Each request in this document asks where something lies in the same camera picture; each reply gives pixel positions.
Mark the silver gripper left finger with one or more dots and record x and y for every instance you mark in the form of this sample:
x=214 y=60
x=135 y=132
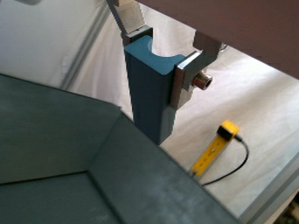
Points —
x=130 y=20

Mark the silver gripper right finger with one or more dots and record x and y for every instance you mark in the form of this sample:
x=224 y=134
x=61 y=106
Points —
x=190 y=74

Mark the blue arch object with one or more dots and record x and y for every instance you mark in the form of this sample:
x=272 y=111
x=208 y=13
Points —
x=150 y=73

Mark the yellow sensor bar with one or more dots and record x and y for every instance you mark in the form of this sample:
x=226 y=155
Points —
x=227 y=130

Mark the aluminium frame profile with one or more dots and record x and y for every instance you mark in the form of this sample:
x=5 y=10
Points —
x=87 y=43

